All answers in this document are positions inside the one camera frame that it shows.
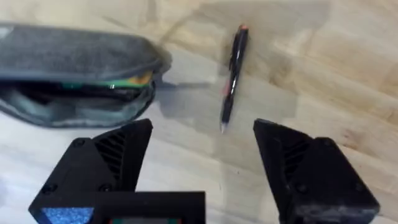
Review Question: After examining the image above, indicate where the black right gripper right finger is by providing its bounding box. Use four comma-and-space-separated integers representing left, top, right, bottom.
252, 118, 381, 224

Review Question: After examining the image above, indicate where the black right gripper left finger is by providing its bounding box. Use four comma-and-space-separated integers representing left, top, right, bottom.
28, 118, 154, 224

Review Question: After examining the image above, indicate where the grey soft zip bag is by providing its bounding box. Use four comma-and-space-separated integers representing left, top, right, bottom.
0, 22, 172, 129

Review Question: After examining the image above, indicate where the black pen with orange end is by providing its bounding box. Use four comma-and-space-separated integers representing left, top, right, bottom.
219, 24, 249, 134

